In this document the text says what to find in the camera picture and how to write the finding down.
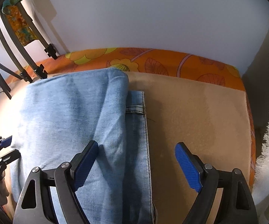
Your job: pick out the orange floral bed sheet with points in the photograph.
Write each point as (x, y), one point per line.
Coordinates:
(155, 61)

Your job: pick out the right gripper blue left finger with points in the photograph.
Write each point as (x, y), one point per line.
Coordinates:
(81, 165)

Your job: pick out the light blue denim pants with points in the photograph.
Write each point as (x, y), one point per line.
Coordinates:
(56, 118)

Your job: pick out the colourful cloth on tripod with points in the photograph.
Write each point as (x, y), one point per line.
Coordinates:
(19, 25)

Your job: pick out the tall grey folded tripod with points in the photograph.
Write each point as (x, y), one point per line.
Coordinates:
(48, 47)

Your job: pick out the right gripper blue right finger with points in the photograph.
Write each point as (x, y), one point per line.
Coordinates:
(190, 165)

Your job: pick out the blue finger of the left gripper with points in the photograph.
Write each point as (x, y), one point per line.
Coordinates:
(6, 142)
(11, 156)

